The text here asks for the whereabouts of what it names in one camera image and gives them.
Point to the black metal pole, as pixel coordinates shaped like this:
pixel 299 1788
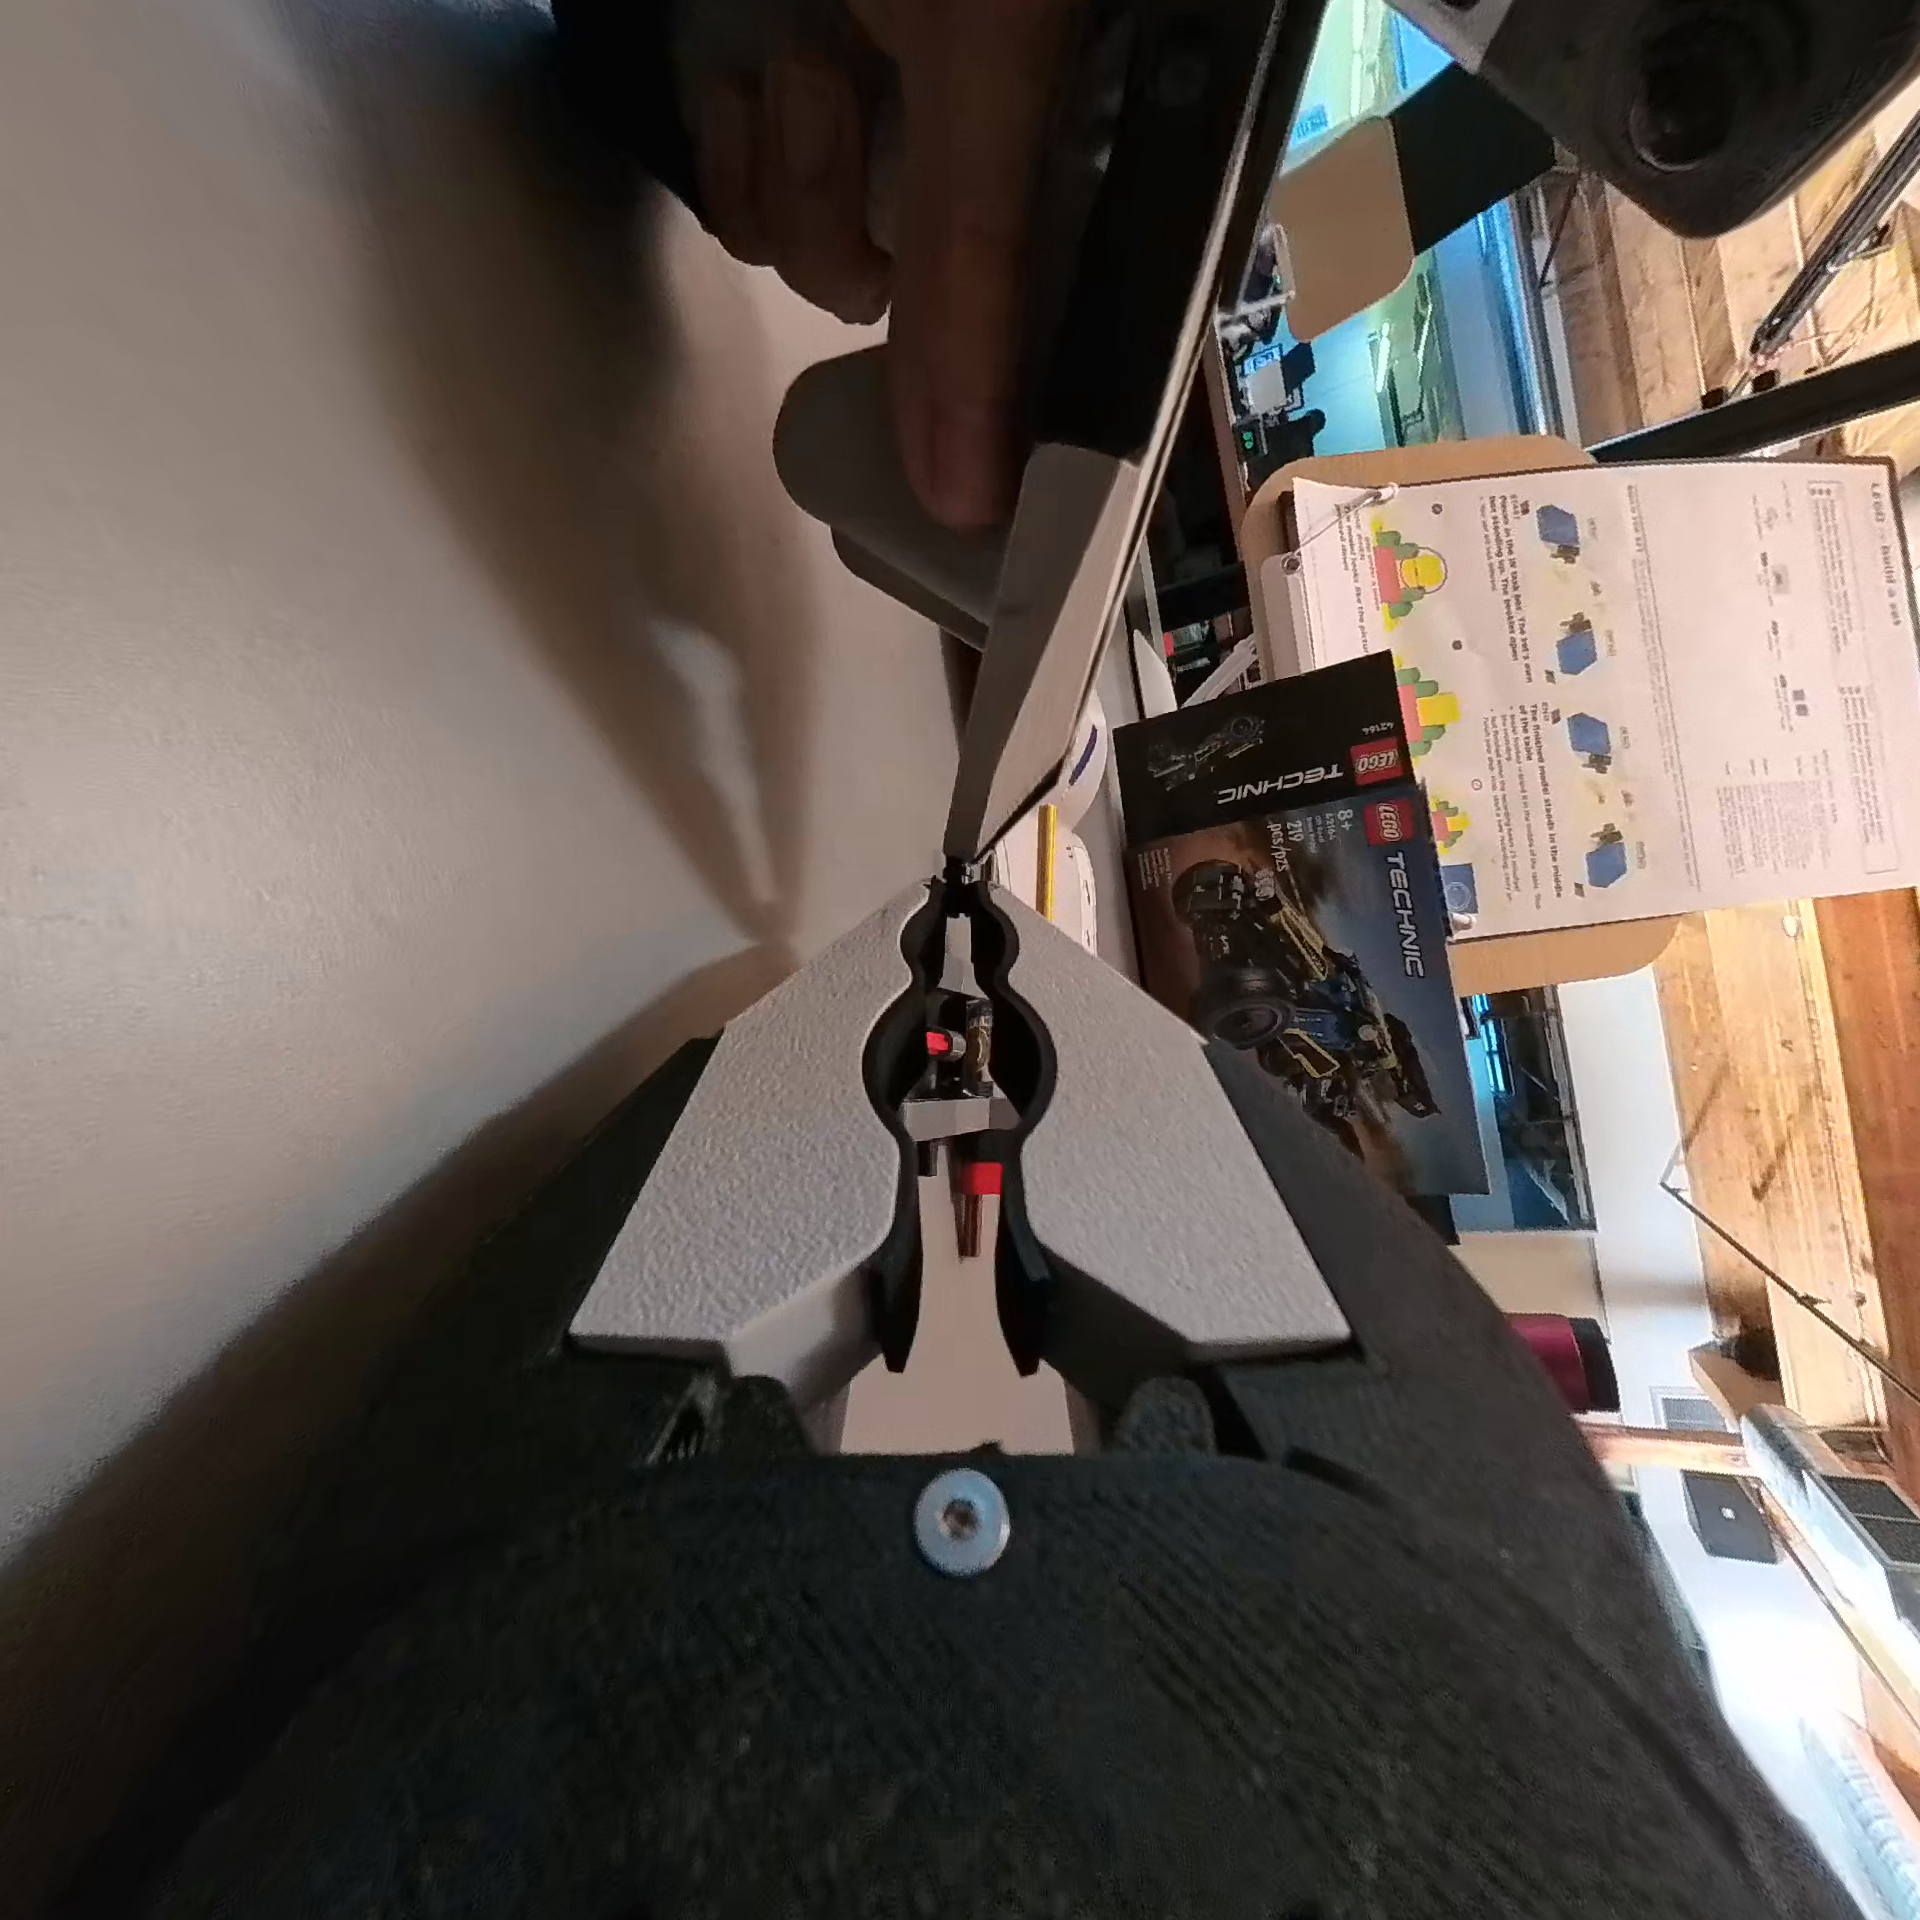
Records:
pixel 1769 404

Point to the brown cardboard board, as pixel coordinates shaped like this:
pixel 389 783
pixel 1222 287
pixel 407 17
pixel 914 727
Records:
pixel 1336 226

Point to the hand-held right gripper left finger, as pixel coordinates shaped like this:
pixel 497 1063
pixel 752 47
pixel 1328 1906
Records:
pixel 750 1201

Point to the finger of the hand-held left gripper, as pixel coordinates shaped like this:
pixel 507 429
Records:
pixel 1049 629

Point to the dark red tumbler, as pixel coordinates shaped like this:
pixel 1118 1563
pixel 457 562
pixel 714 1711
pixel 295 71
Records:
pixel 1559 1358

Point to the toy car set box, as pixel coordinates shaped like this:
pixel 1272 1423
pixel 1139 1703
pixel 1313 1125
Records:
pixel 1306 974

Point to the small lego assembly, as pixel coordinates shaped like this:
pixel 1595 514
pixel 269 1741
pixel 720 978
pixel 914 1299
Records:
pixel 945 1119

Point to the person's left hand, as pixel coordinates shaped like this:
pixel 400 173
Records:
pixel 961 301

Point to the open instruction booklet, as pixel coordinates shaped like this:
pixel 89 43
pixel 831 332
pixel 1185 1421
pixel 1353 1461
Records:
pixel 1072 886

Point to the instruction poster on cardboard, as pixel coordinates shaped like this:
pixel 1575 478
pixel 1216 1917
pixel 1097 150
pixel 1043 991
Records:
pixel 1651 676

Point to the black monitor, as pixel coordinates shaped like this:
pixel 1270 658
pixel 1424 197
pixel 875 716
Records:
pixel 1477 166

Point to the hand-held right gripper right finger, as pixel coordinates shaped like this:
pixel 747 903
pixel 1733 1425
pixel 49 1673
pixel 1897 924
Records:
pixel 1171 1201

